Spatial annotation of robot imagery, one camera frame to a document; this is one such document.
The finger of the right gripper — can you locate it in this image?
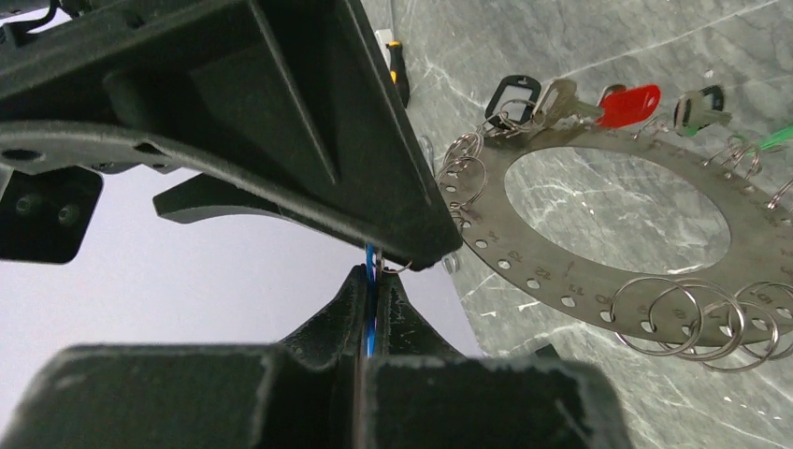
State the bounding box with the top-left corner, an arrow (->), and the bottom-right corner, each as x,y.
1,1 -> 462,270

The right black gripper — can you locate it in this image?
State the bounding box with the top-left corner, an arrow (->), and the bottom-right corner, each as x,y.
0,0 -> 324,267

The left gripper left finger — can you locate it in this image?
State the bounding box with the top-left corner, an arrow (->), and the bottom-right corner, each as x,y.
1,266 -> 368,448

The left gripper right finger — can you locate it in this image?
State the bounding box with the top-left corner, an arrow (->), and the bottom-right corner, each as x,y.
362,274 -> 632,448

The blue key top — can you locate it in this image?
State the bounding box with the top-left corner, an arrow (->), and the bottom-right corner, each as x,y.
364,244 -> 379,357

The black key bottom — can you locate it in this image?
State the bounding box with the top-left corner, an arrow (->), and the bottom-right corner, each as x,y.
484,75 -> 542,130

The black key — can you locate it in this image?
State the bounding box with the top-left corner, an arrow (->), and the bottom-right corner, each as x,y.
484,75 -> 542,130
672,85 -> 732,138

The red key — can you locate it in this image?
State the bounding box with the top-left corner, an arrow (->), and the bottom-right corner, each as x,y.
596,84 -> 661,128

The round metal keyring disc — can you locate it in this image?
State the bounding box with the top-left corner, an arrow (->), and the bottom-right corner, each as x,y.
437,126 -> 792,372

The green key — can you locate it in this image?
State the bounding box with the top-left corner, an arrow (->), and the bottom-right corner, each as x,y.
747,125 -> 793,154

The black key top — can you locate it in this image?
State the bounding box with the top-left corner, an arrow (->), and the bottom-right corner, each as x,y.
672,85 -> 732,138

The yellow black screwdriver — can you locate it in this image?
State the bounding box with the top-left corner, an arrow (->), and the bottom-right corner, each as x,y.
385,40 -> 411,108

